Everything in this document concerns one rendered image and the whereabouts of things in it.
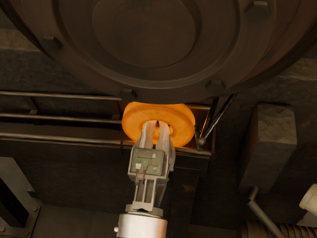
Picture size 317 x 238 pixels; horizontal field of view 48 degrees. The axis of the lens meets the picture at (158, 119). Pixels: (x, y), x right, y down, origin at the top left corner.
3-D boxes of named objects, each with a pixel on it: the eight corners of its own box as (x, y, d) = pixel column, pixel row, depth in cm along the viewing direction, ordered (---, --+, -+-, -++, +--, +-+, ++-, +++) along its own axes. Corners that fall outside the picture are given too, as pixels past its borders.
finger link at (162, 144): (173, 105, 71) (168, 149, 68) (173, 115, 77) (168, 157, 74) (158, 103, 71) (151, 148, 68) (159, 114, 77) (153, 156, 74)
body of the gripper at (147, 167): (171, 148, 66) (163, 214, 62) (171, 158, 74) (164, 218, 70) (130, 143, 67) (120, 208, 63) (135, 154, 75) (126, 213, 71)
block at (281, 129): (236, 155, 94) (255, 97, 75) (266, 158, 94) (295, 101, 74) (235, 192, 88) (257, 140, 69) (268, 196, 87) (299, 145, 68)
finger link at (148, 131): (158, 103, 71) (151, 148, 68) (159, 114, 77) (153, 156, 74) (142, 102, 72) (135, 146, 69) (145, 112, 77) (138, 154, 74)
